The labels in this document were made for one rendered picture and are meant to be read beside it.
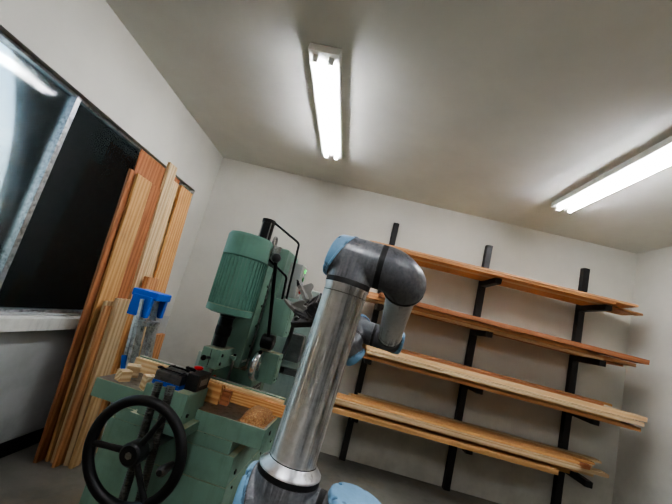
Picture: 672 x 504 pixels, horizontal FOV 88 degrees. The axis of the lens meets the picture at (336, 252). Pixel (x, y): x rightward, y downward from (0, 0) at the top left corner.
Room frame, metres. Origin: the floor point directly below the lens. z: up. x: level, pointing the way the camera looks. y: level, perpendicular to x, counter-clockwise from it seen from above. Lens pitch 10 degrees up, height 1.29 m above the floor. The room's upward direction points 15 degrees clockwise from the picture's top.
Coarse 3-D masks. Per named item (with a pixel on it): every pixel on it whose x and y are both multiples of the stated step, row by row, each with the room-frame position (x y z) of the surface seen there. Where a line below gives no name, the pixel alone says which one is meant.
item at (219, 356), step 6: (204, 348) 1.32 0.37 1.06; (210, 348) 1.32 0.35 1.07; (216, 348) 1.32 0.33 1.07; (222, 348) 1.36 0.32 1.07; (228, 348) 1.39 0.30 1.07; (234, 348) 1.44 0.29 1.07; (204, 354) 1.32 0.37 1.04; (210, 354) 1.31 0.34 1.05; (216, 354) 1.31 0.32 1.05; (222, 354) 1.33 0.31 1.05; (228, 354) 1.39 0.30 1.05; (204, 360) 1.32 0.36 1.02; (210, 360) 1.31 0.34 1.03; (216, 360) 1.31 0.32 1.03; (222, 360) 1.35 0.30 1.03; (228, 360) 1.41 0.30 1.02; (204, 366) 1.32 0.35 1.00; (210, 366) 1.31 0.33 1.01; (216, 366) 1.31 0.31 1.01; (222, 366) 1.36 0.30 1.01
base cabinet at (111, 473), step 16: (96, 464) 1.23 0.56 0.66; (112, 464) 1.22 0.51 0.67; (144, 464) 1.21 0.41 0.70; (112, 480) 1.22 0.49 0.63; (160, 480) 1.20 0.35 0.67; (192, 480) 1.18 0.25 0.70; (240, 480) 1.32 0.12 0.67; (128, 496) 1.21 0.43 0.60; (176, 496) 1.19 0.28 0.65; (192, 496) 1.18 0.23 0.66; (208, 496) 1.18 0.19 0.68; (224, 496) 1.18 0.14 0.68
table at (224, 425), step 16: (96, 384) 1.24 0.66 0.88; (112, 384) 1.24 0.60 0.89; (128, 384) 1.25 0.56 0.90; (112, 400) 1.23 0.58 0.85; (128, 416) 1.12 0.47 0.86; (208, 416) 1.19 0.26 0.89; (224, 416) 1.19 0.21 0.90; (240, 416) 1.22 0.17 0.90; (192, 432) 1.16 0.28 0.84; (208, 432) 1.18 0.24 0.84; (224, 432) 1.18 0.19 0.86; (240, 432) 1.17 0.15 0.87; (256, 432) 1.16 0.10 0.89; (272, 432) 1.28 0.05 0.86; (256, 448) 1.16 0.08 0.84
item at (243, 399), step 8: (232, 392) 1.34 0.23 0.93; (240, 392) 1.34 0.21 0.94; (232, 400) 1.34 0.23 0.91; (240, 400) 1.33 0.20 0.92; (248, 400) 1.33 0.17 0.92; (256, 400) 1.33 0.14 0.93; (264, 400) 1.32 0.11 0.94; (272, 408) 1.32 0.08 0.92; (280, 408) 1.31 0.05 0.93; (280, 416) 1.31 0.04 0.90
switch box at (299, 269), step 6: (300, 264) 1.61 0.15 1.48; (294, 270) 1.61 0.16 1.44; (300, 270) 1.61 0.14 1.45; (306, 270) 1.69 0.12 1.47; (288, 276) 1.61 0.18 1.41; (294, 276) 1.61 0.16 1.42; (300, 276) 1.61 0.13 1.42; (288, 282) 1.61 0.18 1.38; (294, 282) 1.61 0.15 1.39; (294, 288) 1.61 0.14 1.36; (294, 294) 1.61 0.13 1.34
